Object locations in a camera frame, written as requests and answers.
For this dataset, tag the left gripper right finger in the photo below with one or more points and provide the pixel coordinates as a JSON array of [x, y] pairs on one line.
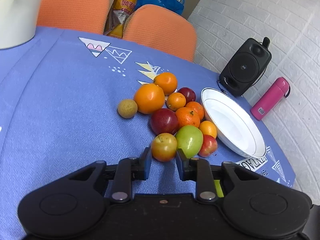
[[206, 177]]

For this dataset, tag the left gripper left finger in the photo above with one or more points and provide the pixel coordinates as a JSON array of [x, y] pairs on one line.
[[125, 172]]

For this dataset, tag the small red plum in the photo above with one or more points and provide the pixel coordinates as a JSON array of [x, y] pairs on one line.
[[209, 146]]

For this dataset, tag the large green plum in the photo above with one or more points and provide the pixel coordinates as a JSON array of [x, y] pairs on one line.
[[189, 140]]

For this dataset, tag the yellow red plum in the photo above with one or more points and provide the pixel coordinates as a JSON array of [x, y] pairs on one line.
[[164, 147]]

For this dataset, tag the large dark red plum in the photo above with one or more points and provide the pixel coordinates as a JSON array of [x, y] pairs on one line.
[[164, 121]]

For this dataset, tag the brown round fruit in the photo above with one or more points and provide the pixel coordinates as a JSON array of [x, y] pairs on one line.
[[127, 108]]

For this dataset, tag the yellow orange kumquat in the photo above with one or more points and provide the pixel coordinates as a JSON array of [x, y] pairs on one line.
[[208, 128]]

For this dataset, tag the mandarin with stem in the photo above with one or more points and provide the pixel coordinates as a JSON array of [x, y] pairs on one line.
[[187, 116]]

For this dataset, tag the white ceramic plate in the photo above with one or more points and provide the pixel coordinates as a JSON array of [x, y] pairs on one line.
[[235, 128]]

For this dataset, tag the small mandarin right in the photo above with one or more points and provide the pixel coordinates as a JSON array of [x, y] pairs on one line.
[[197, 107]]

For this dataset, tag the small tangerine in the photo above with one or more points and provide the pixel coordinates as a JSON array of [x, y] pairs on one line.
[[176, 101]]

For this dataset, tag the large orange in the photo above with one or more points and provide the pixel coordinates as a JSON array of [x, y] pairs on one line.
[[149, 98]]

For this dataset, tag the far orange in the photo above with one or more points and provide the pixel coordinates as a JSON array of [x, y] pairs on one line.
[[167, 81]]

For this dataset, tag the black speaker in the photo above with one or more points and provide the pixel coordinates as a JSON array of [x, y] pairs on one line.
[[246, 66]]

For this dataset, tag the pink thermos bottle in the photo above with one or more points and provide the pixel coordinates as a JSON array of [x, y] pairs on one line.
[[279, 89]]

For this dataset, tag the right orange chair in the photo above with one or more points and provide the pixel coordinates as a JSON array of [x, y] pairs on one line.
[[161, 29]]

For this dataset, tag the orange chair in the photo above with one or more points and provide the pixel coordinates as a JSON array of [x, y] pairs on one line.
[[161, 29], [82, 15]]

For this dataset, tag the yellow snack bag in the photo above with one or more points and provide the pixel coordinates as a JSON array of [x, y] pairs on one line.
[[118, 14]]

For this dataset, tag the left orange chair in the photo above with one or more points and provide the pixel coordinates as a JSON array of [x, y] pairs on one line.
[[82, 15]]

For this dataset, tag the white thermal jug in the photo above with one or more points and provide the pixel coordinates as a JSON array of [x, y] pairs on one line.
[[18, 21]]

